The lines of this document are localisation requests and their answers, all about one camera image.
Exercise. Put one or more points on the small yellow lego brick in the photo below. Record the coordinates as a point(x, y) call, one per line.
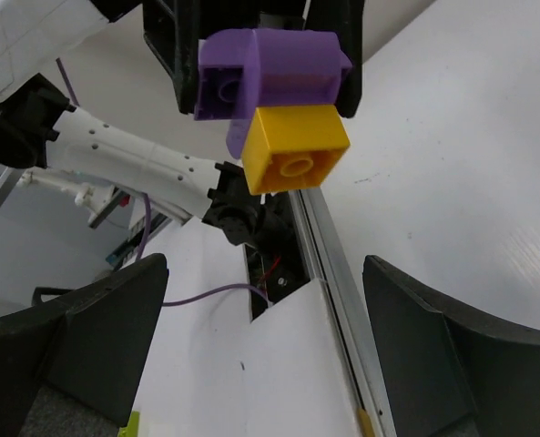
point(292, 147)

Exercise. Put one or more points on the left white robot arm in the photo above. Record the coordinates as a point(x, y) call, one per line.
point(41, 128)

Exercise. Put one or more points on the green lego pile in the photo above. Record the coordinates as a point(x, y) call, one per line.
point(132, 427)

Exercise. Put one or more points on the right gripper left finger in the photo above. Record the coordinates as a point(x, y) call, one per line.
point(71, 366)

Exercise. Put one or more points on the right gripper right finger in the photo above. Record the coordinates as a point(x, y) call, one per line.
point(450, 369)

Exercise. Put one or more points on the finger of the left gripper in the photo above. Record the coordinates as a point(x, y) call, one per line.
point(344, 18)
point(171, 31)

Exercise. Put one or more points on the aluminium rail front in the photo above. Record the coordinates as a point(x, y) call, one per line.
point(325, 259)

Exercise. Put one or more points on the light purple lego piece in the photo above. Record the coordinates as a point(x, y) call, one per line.
point(243, 69)

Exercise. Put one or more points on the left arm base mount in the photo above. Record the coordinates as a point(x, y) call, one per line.
point(283, 270)

